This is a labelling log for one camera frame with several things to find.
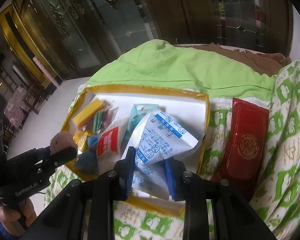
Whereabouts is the clear bag with yellow card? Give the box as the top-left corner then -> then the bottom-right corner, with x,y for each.
72,98 -> 118,133

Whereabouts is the white desiccant packet blue print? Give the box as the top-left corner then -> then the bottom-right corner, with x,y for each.
121,109 -> 200,202

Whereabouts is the wooden chair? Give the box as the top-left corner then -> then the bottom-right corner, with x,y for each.
22,85 -> 50,115

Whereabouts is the plain green sheet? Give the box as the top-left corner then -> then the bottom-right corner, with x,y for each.
86,39 -> 277,98

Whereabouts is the wooden glass door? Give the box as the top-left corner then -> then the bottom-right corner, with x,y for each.
27,0 -> 290,80

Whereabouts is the white red tissue pack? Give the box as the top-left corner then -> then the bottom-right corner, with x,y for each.
96,126 -> 120,158

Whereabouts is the person's left hand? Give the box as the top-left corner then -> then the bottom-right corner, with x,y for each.
0,200 -> 38,238

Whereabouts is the white foam box gold tape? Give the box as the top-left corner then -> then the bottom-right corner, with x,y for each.
61,85 -> 210,217

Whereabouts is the teal cartoon tissue packet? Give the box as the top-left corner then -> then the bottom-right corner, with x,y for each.
123,104 -> 160,145

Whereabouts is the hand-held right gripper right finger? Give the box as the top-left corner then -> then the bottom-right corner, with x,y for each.
164,158 -> 277,240

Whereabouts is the brown plush ball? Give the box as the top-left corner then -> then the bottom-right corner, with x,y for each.
50,131 -> 76,154

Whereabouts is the brown blanket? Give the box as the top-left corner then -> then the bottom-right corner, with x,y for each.
175,42 -> 293,77

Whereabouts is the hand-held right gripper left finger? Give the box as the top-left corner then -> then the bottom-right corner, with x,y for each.
22,146 -> 136,240

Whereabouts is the green printed blanket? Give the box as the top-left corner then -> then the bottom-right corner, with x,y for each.
42,60 -> 300,240

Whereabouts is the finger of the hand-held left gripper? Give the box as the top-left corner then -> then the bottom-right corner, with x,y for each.
48,146 -> 78,168
32,147 -> 53,161

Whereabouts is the gold door frame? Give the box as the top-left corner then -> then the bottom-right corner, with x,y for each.
0,5 -> 63,88

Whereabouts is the yellow cracker packet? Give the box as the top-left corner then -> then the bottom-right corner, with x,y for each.
72,130 -> 90,153

